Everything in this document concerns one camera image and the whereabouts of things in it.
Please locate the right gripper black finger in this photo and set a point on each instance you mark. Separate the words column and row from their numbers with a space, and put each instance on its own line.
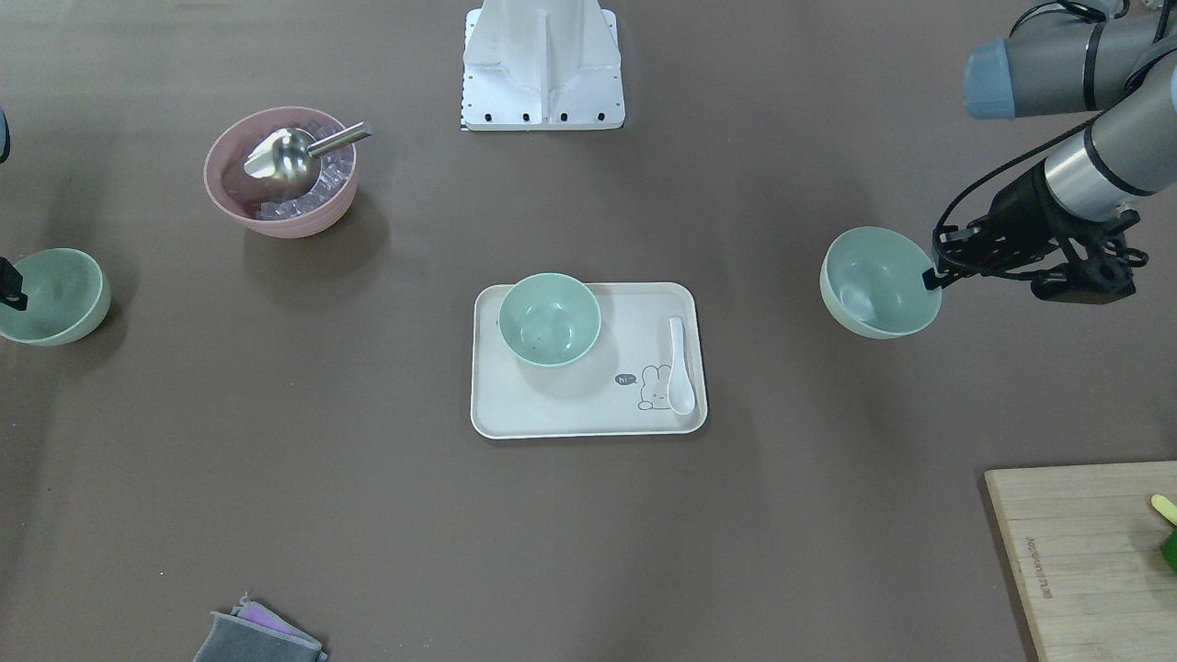
column 12, row 287

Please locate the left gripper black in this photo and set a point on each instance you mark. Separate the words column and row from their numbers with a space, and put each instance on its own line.
column 1028, row 204

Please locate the green bowl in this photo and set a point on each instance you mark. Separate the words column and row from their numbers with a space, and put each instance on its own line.
column 871, row 281
column 69, row 296
column 550, row 319

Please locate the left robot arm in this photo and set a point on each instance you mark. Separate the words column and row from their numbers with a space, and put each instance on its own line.
column 1063, row 57

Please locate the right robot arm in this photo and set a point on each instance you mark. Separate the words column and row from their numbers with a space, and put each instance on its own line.
column 6, row 144

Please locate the pink bowl with ice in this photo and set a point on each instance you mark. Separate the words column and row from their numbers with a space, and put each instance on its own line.
column 310, row 214

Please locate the metal ice scoop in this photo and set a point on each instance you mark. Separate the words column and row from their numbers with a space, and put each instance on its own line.
column 286, row 164

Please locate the white ceramic spoon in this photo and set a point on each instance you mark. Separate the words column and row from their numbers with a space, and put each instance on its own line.
column 680, row 393

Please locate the wooden cutting board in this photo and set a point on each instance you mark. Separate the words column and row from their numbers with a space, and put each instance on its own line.
column 1085, row 550

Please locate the yellow plastic knife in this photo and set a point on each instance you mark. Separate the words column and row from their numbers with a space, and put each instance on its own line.
column 1165, row 507

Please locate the green lime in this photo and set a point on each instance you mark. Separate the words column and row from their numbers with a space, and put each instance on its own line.
column 1168, row 551

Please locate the beige serving tray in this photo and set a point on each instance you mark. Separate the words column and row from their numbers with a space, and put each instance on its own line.
column 619, row 389

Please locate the green bowl on tray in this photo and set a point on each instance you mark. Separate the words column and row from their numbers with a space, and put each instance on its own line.
column 550, row 319

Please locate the grey folded cloth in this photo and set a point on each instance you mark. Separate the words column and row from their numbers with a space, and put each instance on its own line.
column 252, row 631

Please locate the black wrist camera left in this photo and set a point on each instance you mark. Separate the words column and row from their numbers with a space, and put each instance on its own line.
column 1099, row 264

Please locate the white camera pole stand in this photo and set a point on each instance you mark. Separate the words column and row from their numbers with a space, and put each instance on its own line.
column 542, row 66

